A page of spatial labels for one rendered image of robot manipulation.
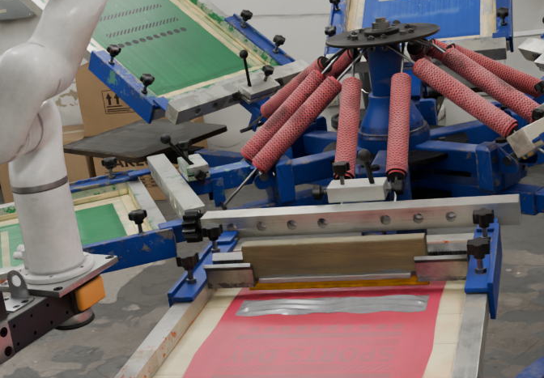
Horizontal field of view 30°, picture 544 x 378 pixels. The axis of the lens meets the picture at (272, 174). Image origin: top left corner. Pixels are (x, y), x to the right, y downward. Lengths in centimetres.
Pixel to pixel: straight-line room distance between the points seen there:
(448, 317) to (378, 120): 96
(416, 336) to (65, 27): 77
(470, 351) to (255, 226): 74
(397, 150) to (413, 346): 74
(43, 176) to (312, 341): 54
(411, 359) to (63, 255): 60
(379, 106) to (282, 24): 352
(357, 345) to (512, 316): 235
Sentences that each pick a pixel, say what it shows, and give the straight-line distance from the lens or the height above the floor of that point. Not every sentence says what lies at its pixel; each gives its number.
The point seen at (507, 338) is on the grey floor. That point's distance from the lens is 389.
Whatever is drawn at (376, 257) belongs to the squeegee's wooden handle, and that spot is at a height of 102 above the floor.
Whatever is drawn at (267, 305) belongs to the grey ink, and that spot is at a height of 96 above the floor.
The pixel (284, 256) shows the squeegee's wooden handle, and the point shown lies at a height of 103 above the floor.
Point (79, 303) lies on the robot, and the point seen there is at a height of 109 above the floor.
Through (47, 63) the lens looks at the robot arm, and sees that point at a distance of 159.
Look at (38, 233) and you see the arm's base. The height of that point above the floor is 122.
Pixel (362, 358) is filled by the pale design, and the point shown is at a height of 96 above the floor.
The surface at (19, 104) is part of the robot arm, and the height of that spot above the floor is 146.
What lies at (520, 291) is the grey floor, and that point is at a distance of 427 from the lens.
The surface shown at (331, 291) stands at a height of 95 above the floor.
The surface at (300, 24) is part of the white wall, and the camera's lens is 613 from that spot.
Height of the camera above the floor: 172
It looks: 16 degrees down
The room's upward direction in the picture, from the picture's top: 8 degrees counter-clockwise
